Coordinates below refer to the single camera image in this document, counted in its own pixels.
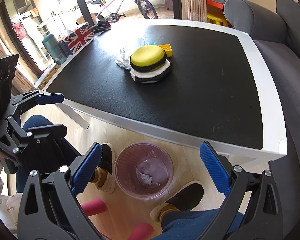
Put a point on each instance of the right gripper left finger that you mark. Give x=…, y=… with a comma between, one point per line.
x=49, y=208

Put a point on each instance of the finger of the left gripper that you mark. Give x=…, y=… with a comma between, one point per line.
x=37, y=134
x=21, y=103

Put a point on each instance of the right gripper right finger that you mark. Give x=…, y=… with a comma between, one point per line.
x=263, y=218

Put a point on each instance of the white tissue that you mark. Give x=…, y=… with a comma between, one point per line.
x=122, y=59

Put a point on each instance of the white black round case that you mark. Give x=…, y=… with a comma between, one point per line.
x=152, y=76

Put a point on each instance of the yellow black round case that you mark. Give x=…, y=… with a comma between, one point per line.
x=147, y=58

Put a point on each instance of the clear round container blue lid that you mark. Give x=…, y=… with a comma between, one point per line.
x=142, y=42

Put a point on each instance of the yellow toy brick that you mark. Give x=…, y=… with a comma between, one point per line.
x=168, y=49

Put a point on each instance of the pink translucent trash bin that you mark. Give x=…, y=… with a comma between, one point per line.
x=143, y=170

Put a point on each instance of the wooden notebook under phone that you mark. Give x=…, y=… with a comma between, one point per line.
x=47, y=75

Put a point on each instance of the teal water bottle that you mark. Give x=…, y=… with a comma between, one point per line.
x=54, y=49

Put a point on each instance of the black slipper left foot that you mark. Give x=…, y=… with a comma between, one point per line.
x=104, y=180

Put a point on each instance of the black slipper foot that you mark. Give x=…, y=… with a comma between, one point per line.
x=104, y=180
x=185, y=199

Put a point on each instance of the black slipper right foot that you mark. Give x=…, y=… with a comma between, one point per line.
x=185, y=199

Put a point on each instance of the union jack tissue box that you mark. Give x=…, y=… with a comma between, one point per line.
x=77, y=39

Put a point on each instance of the pink dumbbell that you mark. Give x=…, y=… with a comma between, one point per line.
x=141, y=232

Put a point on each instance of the white bicycle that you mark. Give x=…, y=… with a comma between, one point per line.
x=114, y=10

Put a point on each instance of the grey fabric sofa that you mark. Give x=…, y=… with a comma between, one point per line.
x=277, y=36

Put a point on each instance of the yellow plastic stool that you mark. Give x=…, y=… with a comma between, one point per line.
x=217, y=20

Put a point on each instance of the patterned beige curtain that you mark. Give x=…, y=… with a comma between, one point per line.
x=195, y=10

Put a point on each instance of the orange kids table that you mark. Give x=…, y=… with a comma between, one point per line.
x=214, y=6

